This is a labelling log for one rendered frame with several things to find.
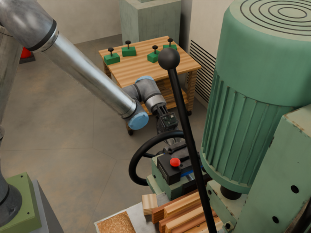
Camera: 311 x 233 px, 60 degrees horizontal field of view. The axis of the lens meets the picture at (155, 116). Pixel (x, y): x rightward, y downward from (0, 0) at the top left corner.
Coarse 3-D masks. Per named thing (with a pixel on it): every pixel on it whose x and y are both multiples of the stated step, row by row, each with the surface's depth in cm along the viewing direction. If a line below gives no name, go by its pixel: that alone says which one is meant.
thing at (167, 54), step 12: (168, 48) 41; (168, 60) 40; (168, 72) 42; (180, 96) 42; (180, 108) 42; (180, 120) 43; (192, 144) 43; (192, 156) 44; (204, 192) 45; (204, 204) 45
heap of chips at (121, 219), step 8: (112, 216) 78; (120, 216) 76; (128, 216) 78; (104, 224) 74; (112, 224) 73; (120, 224) 73; (128, 224) 74; (104, 232) 73; (112, 232) 71; (120, 232) 71; (128, 232) 72
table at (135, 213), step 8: (152, 176) 92; (152, 184) 90; (160, 192) 88; (160, 200) 82; (168, 200) 82; (128, 208) 80; (136, 208) 80; (136, 216) 78; (144, 216) 78; (96, 224) 77; (136, 224) 77; (144, 224) 77; (152, 224) 77; (136, 232) 75; (144, 232) 75; (152, 232) 75
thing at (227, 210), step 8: (208, 184) 67; (216, 184) 67; (208, 192) 68; (216, 192) 65; (216, 200) 66; (224, 200) 64; (232, 200) 64; (240, 200) 64; (216, 208) 67; (224, 208) 63; (232, 208) 62; (240, 208) 62; (224, 216) 64; (232, 216) 61; (232, 224) 62
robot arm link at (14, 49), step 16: (0, 32) 81; (0, 48) 84; (16, 48) 86; (0, 64) 86; (16, 64) 91; (0, 80) 90; (0, 96) 93; (0, 112) 98; (0, 128) 106; (0, 144) 108
